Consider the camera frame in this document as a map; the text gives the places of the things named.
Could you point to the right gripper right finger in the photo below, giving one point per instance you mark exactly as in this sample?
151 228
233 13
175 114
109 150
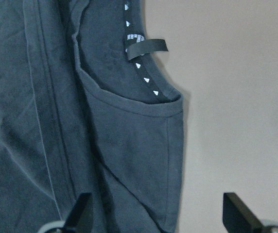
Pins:
237 216

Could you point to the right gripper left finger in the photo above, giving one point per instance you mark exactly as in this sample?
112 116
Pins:
80 217

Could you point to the black graphic t-shirt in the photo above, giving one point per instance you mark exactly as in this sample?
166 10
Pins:
85 109

